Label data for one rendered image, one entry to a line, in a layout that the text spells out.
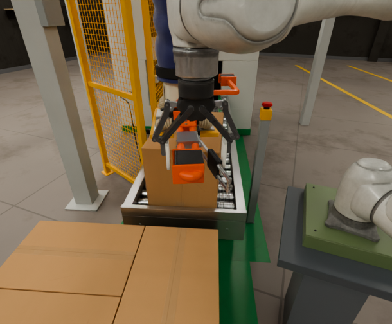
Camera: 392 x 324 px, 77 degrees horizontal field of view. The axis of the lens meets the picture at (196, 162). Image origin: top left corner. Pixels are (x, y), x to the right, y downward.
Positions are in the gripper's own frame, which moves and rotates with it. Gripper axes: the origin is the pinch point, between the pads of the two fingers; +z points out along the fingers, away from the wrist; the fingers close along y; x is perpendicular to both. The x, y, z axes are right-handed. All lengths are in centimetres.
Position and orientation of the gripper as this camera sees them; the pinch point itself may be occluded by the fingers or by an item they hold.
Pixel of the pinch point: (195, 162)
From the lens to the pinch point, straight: 61.2
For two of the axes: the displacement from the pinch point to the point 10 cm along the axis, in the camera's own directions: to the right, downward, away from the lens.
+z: 0.0, 8.6, 5.1
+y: -10.0, 0.4, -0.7
